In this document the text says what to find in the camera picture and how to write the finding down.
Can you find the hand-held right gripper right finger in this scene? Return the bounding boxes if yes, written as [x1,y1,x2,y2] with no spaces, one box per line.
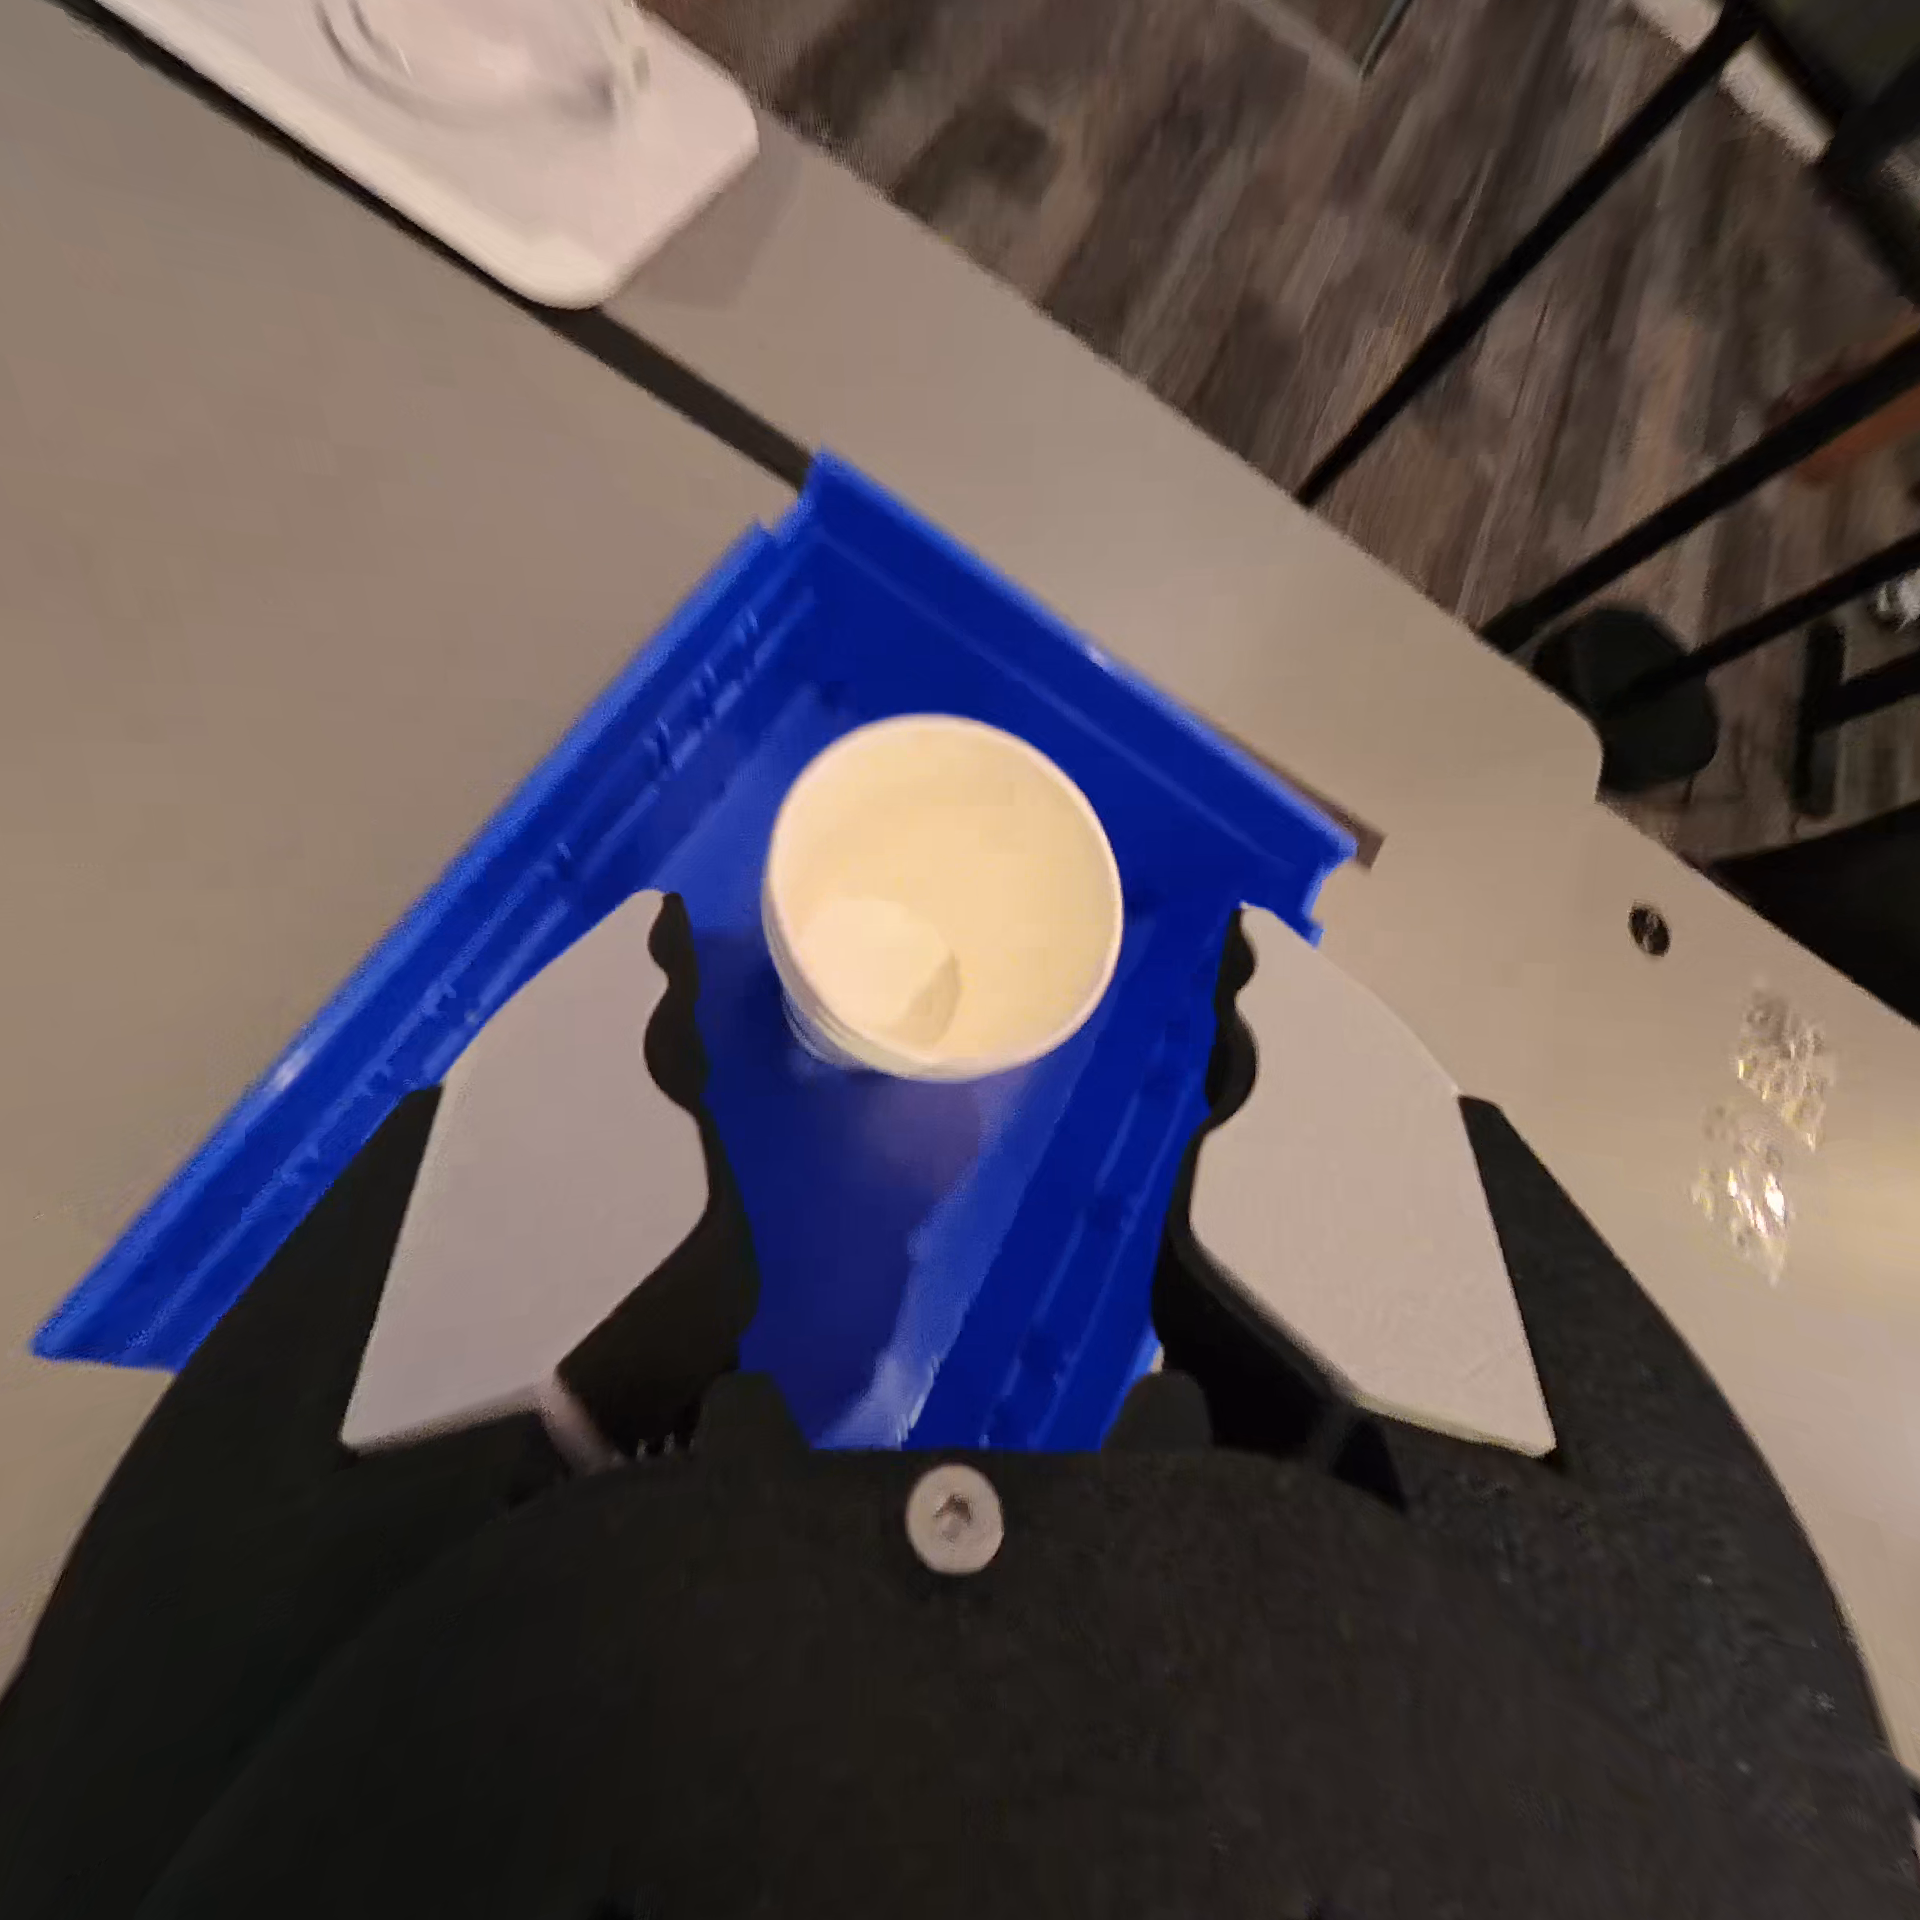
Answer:
[1158,908,1564,1463]

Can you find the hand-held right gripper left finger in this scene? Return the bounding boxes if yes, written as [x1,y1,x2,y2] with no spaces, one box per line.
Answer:
[342,889,765,1463]

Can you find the blue plastic bin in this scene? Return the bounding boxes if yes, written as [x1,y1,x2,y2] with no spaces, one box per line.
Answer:
[33,447,1385,1459]

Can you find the clear crinkled plastic piece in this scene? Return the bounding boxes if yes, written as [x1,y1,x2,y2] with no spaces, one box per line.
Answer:
[1688,985,1849,1286]

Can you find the black round stand base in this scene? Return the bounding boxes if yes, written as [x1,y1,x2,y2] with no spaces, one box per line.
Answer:
[1537,603,1721,801]

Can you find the black flat mat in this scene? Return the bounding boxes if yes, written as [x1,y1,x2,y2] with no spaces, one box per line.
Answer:
[51,0,832,492]

